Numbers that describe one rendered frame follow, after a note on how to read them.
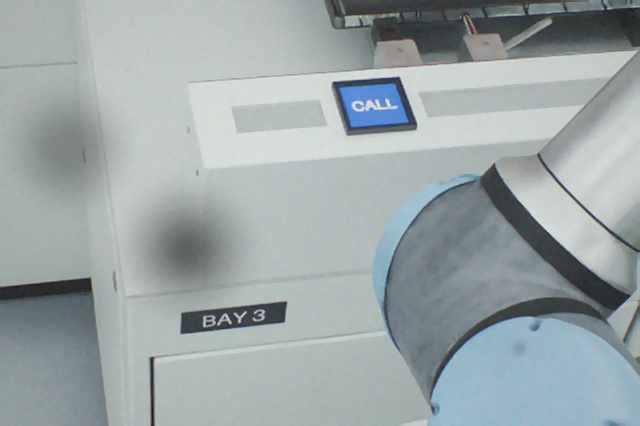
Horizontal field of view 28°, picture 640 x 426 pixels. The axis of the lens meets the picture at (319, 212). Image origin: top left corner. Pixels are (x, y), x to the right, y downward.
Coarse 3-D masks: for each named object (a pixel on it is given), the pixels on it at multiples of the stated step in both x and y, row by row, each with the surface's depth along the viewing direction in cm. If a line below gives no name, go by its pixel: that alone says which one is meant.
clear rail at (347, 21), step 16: (560, 0) 120; (576, 0) 121; (592, 0) 121; (608, 0) 121; (624, 0) 121; (336, 16) 116; (352, 16) 116; (368, 16) 116; (384, 16) 116; (400, 16) 117; (416, 16) 117; (432, 16) 117; (448, 16) 118; (480, 16) 118; (496, 16) 119; (512, 16) 119; (528, 16) 120
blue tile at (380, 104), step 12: (348, 96) 100; (360, 96) 100; (372, 96) 100; (384, 96) 100; (396, 96) 100; (348, 108) 99; (360, 108) 99; (372, 108) 99; (384, 108) 99; (396, 108) 99; (360, 120) 98; (372, 120) 98; (384, 120) 98; (396, 120) 98
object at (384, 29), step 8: (392, 16) 116; (376, 24) 115; (384, 24) 115; (392, 24) 115; (376, 32) 115; (384, 32) 114; (392, 32) 115; (400, 32) 115; (376, 40) 115; (384, 40) 114; (392, 40) 114; (400, 40) 114
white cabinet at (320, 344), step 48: (96, 96) 122; (96, 144) 128; (96, 192) 139; (96, 240) 154; (96, 288) 172; (240, 288) 105; (288, 288) 106; (336, 288) 108; (144, 336) 107; (192, 336) 109; (240, 336) 110; (288, 336) 112; (336, 336) 113; (384, 336) 114; (624, 336) 124; (144, 384) 112; (192, 384) 114; (240, 384) 115; (288, 384) 117; (336, 384) 118; (384, 384) 120
